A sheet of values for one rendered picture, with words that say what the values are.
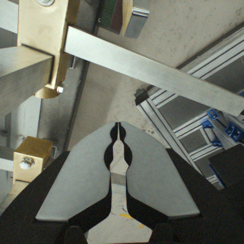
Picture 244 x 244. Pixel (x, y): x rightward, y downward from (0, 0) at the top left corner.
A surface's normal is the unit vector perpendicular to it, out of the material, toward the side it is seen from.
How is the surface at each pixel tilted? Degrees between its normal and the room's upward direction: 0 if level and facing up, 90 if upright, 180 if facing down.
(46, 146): 90
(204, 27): 0
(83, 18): 0
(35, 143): 90
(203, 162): 0
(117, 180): 90
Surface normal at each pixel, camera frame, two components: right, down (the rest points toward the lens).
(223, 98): 0.03, 0.50
